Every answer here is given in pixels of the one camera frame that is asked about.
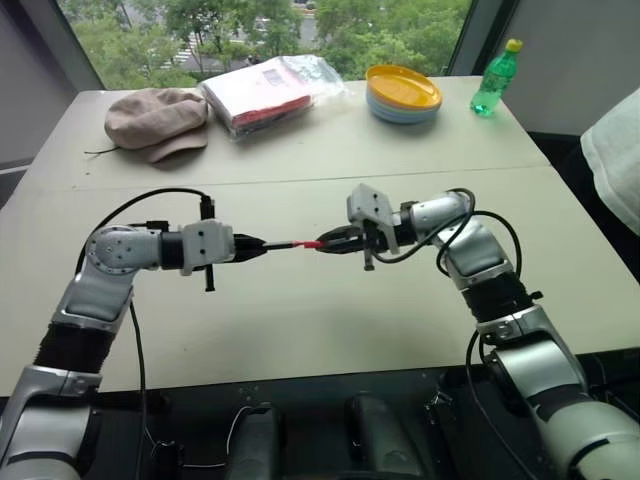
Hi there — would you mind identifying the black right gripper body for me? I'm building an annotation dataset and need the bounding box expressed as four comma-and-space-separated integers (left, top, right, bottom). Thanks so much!
357, 219, 397, 273

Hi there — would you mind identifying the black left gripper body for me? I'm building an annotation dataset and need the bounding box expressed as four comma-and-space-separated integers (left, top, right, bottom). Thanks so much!
201, 231, 253, 293

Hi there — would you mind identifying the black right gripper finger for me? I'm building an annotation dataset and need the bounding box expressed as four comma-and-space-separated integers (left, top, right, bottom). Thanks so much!
316, 225, 363, 244
317, 241, 365, 258

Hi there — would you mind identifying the beige newsboy cap hat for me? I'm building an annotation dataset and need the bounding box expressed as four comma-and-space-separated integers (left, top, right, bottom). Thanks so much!
103, 87, 210, 165

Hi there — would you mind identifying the pale blue plastic plate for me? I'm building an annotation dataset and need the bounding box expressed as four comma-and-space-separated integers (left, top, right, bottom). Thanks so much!
368, 102, 441, 125

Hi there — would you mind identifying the pale green plastic plate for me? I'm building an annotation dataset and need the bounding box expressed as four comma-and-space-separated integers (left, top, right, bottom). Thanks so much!
366, 92, 443, 117

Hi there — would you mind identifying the clear bag of folded clothes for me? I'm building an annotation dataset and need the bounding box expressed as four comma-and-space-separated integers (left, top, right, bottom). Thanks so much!
197, 53, 347, 144

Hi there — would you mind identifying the yellow plastic plate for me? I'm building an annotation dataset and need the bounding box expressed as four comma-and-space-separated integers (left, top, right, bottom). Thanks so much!
365, 64, 444, 111

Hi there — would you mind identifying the dark rounded shape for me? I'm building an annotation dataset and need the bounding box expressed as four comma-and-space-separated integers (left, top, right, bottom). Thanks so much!
343, 394, 417, 480
226, 405, 287, 480

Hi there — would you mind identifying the green bottle with yellow lid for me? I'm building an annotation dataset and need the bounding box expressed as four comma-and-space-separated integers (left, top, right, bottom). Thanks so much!
469, 38, 525, 119

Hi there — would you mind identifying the white cloth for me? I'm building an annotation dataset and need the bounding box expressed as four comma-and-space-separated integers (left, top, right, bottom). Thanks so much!
579, 88, 640, 245

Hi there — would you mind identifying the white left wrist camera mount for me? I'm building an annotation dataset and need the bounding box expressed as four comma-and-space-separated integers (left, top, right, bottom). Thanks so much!
180, 218, 237, 277

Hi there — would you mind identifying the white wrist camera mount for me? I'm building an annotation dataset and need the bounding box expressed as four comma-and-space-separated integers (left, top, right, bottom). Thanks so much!
180, 218, 237, 277
346, 183, 402, 253

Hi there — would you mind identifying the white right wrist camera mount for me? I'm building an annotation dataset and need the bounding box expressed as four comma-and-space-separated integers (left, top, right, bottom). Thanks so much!
346, 183, 402, 253

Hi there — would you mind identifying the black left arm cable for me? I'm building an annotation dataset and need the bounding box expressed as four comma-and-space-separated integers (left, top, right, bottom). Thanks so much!
74, 187, 218, 454

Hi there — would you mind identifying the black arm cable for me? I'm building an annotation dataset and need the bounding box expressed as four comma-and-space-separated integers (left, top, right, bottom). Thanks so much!
372, 187, 525, 281
74, 187, 218, 454

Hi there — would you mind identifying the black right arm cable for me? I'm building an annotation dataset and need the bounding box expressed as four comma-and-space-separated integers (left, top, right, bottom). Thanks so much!
372, 187, 525, 281

